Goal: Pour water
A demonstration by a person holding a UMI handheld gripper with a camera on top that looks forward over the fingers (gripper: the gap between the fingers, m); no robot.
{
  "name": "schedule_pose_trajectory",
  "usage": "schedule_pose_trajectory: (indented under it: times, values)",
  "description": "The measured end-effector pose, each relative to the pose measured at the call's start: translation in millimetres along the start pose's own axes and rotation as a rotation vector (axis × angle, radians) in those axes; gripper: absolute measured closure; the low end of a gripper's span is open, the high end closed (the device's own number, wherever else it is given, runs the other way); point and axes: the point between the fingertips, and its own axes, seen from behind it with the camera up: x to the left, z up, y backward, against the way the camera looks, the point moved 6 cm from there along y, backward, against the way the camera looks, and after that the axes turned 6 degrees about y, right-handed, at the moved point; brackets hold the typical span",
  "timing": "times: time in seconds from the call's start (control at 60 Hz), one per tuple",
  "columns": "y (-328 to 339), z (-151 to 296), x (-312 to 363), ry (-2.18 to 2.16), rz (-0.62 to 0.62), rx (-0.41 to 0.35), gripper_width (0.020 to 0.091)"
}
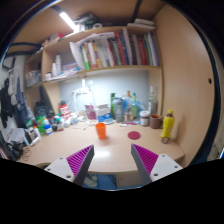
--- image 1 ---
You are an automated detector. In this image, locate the flat round red coaster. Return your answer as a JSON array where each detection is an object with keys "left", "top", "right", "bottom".
[{"left": 127, "top": 130, "right": 142, "bottom": 141}]

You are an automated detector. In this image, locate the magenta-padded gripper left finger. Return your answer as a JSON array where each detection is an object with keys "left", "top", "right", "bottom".
[{"left": 44, "top": 144, "right": 96, "bottom": 187}]

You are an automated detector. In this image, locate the blue and white carton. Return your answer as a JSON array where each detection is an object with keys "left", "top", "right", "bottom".
[{"left": 95, "top": 103, "right": 114, "bottom": 124}]

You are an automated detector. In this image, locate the glass bottle with yellow cap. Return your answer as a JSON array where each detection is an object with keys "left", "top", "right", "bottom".
[{"left": 124, "top": 90, "right": 133, "bottom": 122}]

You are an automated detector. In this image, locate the wooden shelf unit with books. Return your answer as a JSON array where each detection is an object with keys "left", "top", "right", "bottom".
[{"left": 23, "top": 18, "right": 164, "bottom": 114}]

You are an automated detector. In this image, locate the tall clear glass bottle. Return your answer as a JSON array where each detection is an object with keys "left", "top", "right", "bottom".
[{"left": 147, "top": 85, "right": 159, "bottom": 116}]

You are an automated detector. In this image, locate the slim green glass bottle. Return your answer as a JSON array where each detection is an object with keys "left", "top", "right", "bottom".
[{"left": 131, "top": 92, "right": 138, "bottom": 119}]

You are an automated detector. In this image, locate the black hanging garment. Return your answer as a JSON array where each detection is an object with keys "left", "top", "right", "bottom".
[{"left": 0, "top": 87, "right": 14, "bottom": 128}]

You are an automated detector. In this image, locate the blue hanging garment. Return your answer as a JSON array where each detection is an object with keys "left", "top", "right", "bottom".
[{"left": 14, "top": 77, "right": 34, "bottom": 128}]

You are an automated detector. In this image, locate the tall green packet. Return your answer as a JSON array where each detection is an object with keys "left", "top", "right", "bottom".
[{"left": 110, "top": 92, "right": 116, "bottom": 118}]

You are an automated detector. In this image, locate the magenta snack packet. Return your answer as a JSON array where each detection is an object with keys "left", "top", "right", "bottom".
[{"left": 84, "top": 104, "right": 98, "bottom": 121}]

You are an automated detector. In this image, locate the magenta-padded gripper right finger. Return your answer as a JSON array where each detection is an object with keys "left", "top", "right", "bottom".
[{"left": 130, "top": 143, "right": 184, "bottom": 186}]

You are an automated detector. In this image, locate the white wall power outlet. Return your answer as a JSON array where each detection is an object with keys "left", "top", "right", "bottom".
[{"left": 73, "top": 87, "right": 90, "bottom": 96}]

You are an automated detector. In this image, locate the brown mug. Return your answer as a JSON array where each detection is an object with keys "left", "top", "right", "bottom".
[{"left": 148, "top": 113, "right": 163, "bottom": 130}]

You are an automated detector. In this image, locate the green pouch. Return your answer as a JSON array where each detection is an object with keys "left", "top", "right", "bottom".
[{"left": 35, "top": 115, "right": 46, "bottom": 135}]

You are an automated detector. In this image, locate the orange plastic cup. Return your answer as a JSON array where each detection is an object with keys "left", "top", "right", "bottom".
[{"left": 95, "top": 122, "right": 108, "bottom": 140}]

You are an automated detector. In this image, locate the brown jar with white lid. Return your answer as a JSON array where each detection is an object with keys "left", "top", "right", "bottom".
[{"left": 139, "top": 110, "right": 151, "bottom": 127}]

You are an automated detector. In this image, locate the black bag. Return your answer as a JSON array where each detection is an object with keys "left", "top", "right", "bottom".
[{"left": 0, "top": 131, "right": 24, "bottom": 161}]

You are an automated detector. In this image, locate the red and white canister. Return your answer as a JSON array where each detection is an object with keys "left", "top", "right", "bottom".
[{"left": 59, "top": 103, "right": 71, "bottom": 118}]

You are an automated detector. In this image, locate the clear blue plastic bag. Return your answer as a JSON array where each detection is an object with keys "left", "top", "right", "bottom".
[{"left": 123, "top": 96, "right": 148, "bottom": 118}]

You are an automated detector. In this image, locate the white bottle with blue cap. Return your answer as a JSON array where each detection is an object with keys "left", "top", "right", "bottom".
[{"left": 43, "top": 119, "right": 54, "bottom": 136}]

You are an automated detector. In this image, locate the white ceiling light bar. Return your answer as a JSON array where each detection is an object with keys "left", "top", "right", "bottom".
[{"left": 59, "top": 11, "right": 77, "bottom": 31}]

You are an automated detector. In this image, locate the yellow drink bottle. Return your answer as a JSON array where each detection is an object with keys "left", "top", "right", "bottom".
[{"left": 160, "top": 109, "right": 175, "bottom": 145}]

